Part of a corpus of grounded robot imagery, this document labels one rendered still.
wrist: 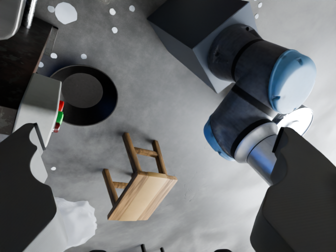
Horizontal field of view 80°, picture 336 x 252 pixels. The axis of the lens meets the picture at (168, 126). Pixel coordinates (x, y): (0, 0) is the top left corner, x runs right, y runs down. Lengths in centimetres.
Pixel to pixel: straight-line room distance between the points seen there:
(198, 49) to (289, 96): 25
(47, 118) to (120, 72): 68
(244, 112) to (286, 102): 8
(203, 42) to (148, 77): 53
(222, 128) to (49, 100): 34
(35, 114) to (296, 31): 139
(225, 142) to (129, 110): 73
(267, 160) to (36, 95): 42
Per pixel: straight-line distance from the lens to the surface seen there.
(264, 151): 43
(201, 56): 58
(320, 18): 160
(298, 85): 48
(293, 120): 126
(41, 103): 37
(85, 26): 94
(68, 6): 28
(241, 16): 61
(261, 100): 46
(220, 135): 47
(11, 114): 37
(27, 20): 77
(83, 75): 100
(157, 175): 101
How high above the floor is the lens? 93
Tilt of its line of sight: 48 degrees down
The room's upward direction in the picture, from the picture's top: 149 degrees clockwise
